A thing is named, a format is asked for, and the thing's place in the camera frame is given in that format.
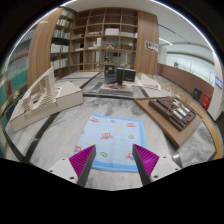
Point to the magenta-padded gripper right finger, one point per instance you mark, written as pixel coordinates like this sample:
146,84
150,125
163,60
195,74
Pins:
156,168

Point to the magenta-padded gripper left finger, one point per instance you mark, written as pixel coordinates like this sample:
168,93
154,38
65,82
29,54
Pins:
71,168

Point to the light blue printed towel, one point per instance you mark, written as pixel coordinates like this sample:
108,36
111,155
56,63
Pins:
111,140

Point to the dark brown building model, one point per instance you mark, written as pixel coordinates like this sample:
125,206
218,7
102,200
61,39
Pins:
170,113

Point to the white architectural building model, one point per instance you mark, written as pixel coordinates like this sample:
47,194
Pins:
66,98

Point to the red bin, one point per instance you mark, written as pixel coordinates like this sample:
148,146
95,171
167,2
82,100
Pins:
206,101

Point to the dark bin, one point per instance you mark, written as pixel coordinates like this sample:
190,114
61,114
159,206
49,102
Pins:
197,94

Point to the small white building model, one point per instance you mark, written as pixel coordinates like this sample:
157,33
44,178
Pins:
148,81

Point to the dark grey block model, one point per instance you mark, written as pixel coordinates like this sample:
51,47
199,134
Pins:
120,75

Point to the bookshelf with colourful books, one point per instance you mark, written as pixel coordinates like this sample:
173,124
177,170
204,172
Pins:
16,80

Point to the wooden shelf unit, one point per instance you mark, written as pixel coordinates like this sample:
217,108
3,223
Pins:
143,30

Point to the grey model base plate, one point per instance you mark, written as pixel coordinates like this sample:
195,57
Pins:
111,92

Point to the blue wall screen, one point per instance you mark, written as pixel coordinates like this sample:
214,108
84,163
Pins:
218,82

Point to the wall poster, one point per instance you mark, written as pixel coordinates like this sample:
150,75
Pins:
151,46

